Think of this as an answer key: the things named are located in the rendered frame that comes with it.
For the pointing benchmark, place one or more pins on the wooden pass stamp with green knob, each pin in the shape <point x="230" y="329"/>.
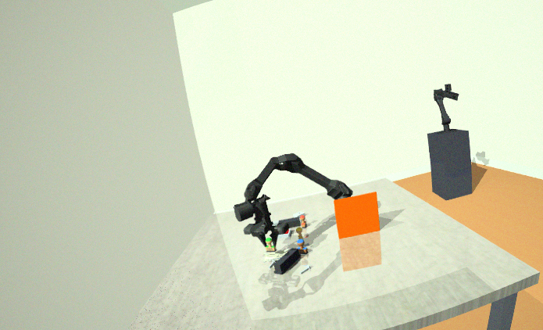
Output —
<point x="270" y="248"/>

